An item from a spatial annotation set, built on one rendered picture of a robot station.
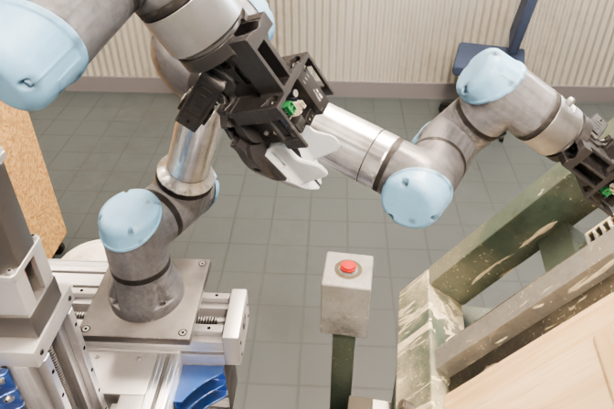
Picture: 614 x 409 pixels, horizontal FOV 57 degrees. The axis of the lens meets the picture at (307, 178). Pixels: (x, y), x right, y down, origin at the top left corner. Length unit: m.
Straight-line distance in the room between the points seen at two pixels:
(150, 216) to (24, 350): 0.31
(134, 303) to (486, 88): 0.77
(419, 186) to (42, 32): 0.43
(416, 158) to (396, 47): 3.42
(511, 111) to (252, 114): 0.36
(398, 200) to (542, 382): 0.52
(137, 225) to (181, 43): 0.63
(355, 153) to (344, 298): 0.75
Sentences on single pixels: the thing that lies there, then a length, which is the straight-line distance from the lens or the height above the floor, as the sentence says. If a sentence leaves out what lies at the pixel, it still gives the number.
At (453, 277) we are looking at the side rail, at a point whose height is 0.94.
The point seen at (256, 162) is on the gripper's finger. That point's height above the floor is 1.62.
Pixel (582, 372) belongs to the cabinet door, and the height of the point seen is 1.15.
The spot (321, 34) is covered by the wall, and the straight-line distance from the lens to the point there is 4.04.
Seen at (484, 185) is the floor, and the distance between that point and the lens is 3.41.
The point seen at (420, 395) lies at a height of 0.88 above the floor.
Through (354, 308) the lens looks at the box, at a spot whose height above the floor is 0.86.
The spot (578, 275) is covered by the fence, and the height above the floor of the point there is 1.21.
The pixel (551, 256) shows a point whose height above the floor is 1.10.
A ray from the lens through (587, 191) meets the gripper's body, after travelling 0.84.
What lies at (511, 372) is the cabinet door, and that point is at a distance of 1.14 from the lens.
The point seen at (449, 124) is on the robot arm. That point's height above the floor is 1.54.
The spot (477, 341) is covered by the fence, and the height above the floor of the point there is 1.00.
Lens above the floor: 1.92
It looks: 35 degrees down
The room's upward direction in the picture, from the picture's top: straight up
